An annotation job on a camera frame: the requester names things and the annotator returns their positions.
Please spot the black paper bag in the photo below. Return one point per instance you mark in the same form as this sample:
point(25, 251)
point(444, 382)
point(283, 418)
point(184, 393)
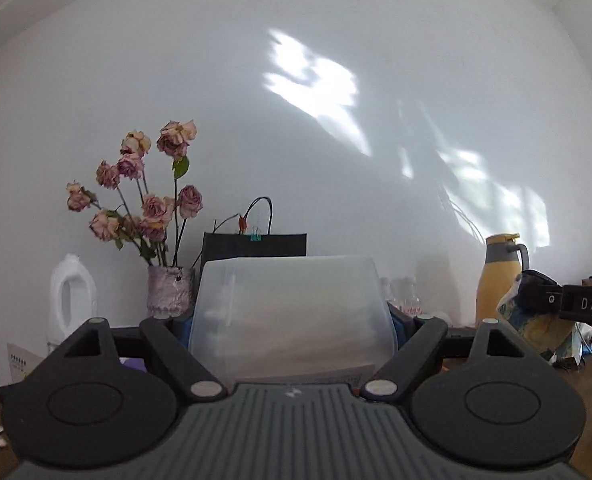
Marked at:
point(256, 246)

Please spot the clear water bottle red label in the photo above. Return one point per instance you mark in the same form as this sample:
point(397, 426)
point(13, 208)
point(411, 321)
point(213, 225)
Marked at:
point(412, 297)

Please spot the pink lace-wrapped vase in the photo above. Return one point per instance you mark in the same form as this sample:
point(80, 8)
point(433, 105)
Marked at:
point(169, 290)

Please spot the translucent plastic container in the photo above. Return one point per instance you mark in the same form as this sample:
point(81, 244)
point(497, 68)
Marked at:
point(291, 315)

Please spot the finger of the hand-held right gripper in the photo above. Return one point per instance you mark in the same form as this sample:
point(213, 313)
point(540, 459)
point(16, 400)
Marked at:
point(538, 292)

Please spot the yellow thermos jug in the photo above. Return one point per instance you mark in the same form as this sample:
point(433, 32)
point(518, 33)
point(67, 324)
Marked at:
point(498, 285)

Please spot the dried pink rose bouquet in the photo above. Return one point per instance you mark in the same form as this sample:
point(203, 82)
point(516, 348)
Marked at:
point(145, 195)

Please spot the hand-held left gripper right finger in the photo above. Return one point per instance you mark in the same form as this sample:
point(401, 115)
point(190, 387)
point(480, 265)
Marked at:
point(410, 351)

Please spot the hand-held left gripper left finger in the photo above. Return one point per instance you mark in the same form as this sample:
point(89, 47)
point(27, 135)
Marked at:
point(175, 355)

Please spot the blue yellow printed bag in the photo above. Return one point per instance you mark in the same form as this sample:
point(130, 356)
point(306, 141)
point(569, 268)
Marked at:
point(536, 330)

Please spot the white detergent bottle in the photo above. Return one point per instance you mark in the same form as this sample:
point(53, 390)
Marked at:
point(73, 297)

